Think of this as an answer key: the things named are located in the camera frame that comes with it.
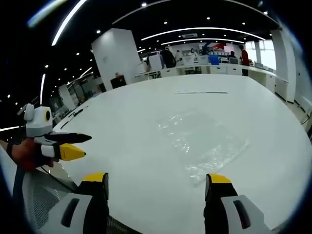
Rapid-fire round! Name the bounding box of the white long counter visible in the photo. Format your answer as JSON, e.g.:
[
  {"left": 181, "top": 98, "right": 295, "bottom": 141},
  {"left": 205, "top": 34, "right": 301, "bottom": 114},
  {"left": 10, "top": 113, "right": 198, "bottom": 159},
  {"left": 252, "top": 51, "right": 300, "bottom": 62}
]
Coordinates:
[{"left": 134, "top": 62, "right": 277, "bottom": 95}]

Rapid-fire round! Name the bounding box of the table cable slot cover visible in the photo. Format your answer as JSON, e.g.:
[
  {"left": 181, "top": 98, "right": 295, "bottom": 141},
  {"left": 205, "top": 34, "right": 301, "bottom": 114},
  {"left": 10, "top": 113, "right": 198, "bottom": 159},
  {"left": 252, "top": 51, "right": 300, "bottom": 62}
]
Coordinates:
[{"left": 174, "top": 90, "right": 229, "bottom": 96}]

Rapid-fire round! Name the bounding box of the white square pillar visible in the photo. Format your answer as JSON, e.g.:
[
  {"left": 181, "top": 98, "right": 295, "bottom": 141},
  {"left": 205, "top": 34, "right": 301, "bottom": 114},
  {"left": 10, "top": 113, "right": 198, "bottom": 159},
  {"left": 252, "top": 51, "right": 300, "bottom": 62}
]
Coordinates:
[{"left": 91, "top": 27, "right": 141, "bottom": 92}]

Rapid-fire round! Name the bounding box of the clear food packaging bag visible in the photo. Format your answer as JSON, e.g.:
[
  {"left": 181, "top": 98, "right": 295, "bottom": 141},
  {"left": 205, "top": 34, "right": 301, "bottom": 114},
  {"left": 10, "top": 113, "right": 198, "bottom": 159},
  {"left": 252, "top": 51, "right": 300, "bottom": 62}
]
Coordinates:
[{"left": 155, "top": 111, "right": 250, "bottom": 187}]

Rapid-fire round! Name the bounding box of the grey mesh office chair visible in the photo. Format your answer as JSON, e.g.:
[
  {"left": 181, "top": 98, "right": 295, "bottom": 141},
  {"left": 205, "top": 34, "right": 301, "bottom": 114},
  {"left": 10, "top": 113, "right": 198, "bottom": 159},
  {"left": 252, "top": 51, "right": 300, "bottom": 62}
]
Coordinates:
[{"left": 11, "top": 163, "right": 80, "bottom": 234}]

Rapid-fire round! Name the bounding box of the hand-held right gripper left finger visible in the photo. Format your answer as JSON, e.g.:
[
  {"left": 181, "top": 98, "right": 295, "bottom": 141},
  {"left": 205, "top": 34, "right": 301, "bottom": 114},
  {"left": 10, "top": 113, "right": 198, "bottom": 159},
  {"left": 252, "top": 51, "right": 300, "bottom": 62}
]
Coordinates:
[{"left": 45, "top": 172, "right": 109, "bottom": 234}]

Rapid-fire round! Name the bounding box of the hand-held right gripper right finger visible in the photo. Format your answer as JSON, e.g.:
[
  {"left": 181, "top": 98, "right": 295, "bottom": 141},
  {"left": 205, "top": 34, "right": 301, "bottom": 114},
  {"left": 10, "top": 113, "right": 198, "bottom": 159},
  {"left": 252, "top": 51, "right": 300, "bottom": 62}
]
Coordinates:
[{"left": 203, "top": 173, "right": 272, "bottom": 234}]

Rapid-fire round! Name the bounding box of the black chair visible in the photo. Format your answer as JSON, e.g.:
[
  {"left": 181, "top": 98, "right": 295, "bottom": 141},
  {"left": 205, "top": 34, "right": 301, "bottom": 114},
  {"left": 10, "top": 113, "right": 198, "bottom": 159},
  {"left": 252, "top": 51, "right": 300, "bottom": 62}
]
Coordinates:
[{"left": 110, "top": 75, "right": 128, "bottom": 90}]

